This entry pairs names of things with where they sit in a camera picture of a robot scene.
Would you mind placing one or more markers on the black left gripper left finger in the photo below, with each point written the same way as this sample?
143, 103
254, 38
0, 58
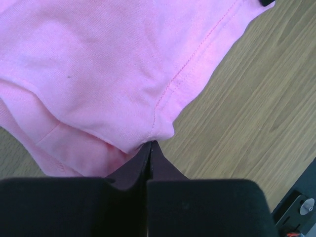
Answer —
114, 206

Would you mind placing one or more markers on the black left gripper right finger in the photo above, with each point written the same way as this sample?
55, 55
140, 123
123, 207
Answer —
180, 207

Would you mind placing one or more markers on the pink t shirt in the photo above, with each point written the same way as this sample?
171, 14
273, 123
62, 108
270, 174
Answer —
85, 83

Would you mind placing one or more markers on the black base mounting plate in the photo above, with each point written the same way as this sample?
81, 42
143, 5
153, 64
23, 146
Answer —
295, 215

